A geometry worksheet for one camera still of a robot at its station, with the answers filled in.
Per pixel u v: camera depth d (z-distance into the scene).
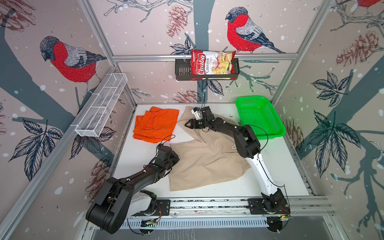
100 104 0.78
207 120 0.87
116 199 0.42
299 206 0.76
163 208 0.73
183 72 0.95
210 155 0.93
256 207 0.73
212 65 0.88
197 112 0.95
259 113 1.16
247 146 0.64
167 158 0.72
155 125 1.08
